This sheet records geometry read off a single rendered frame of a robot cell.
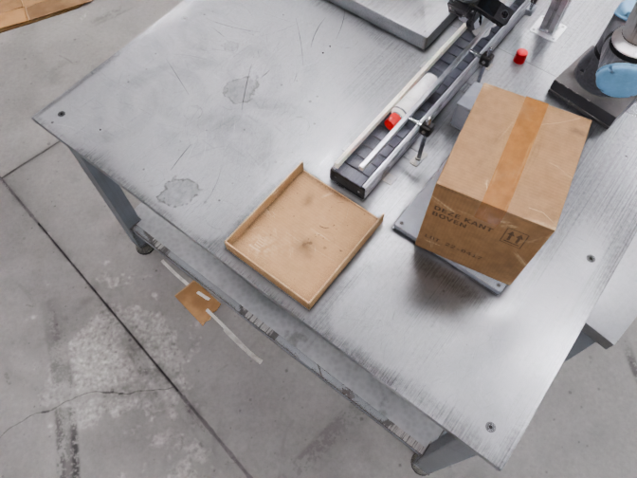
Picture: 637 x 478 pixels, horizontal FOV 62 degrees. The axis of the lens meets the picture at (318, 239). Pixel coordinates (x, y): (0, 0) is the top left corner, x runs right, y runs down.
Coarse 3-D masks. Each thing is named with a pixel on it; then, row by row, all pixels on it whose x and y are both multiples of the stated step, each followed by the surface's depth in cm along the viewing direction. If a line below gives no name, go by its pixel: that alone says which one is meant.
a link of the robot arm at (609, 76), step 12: (636, 12) 116; (636, 24) 117; (612, 36) 125; (624, 36) 122; (636, 36) 119; (612, 48) 124; (624, 48) 122; (636, 48) 121; (600, 60) 131; (612, 60) 125; (624, 60) 123; (636, 60) 121; (600, 72) 127; (612, 72) 125; (624, 72) 124; (636, 72) 122; (600, 84) 130; (612, 84) 128; (624, 84) 127; (636, 84) 126; (612, 96) 132; (624, 96) 130
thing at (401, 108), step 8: (424, 80) 143; (432, 80) 143; (416, 88) 142; (424, 88) 142; (408, 96) 140; (416, 96) 140; (400, 104) 139; (408, 104) 139; (392, 112) 140; (400, 112) 138; (392, 120) 138
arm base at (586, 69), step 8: (592, 48) 146; (584, 56) 149; (592, 56) 144; (584, 64) 148; (592, 64) 144; (576, 72) 149; (584, 72) 147; (592, 72) 144; (576, 80) 150; (584, 80) 147; (592, 80) 145; (584, 88) 148; (592, 88) 146; (600, 96) 147; (608, 96) 146
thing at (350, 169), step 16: (464, 32) 159; (496, 32) 159; (448, 48) 155; (480, 48) 155; (448, 64) 152; (464, 64) 152; (448, 80) 150; (432, 96) 147; (416, 112) 144; (384, 128) 142; (368, 144) 139; (352, 160) 137; (384, 160) 139; (352, 176) 134; (368, 176) 135
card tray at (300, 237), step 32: (288, 192) 138; (320, 192) 138; (256, 224) 133; (288, 224) 133; (320, 224) 133; (352, 224) 133; (256, 256) 129; (288, 256) 129; (320, 256) 129; (352, 256) 128; (288, 288) 121; (320, 288) 121
